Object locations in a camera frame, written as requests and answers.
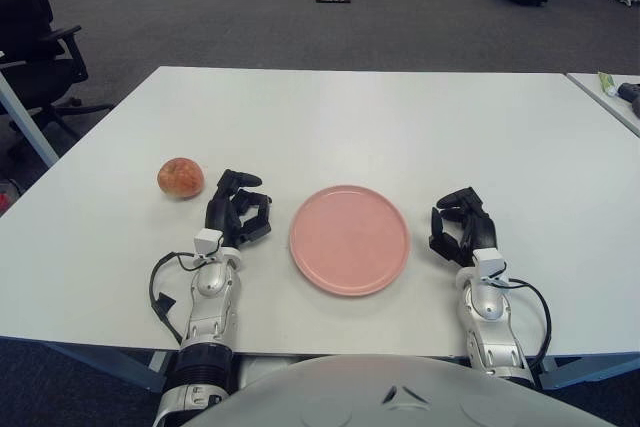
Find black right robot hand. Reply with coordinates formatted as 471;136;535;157
428;186;500;269

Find black office chair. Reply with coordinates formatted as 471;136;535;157
0;0;116;149

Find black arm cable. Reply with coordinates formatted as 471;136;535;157
148;250;212;348
492;276;554;374

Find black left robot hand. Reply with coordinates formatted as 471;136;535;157
203;168;274;251

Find red yellow apple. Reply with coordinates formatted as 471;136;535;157
157;157;206;202

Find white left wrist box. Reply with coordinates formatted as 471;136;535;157
193;228;224;257

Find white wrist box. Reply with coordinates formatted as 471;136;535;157
472;247;508;281
193;228;224;257

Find grey slanted table leg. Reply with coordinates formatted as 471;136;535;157
0;69;61;169

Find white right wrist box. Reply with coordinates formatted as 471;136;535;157
472;247;508;281

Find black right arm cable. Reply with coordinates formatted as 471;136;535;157
492;276;554;374

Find pink round plate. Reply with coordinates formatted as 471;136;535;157
288;185;413;298

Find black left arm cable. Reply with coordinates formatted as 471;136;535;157
148;250;212;348

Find grey robot torso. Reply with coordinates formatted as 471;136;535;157
192;354;619;427

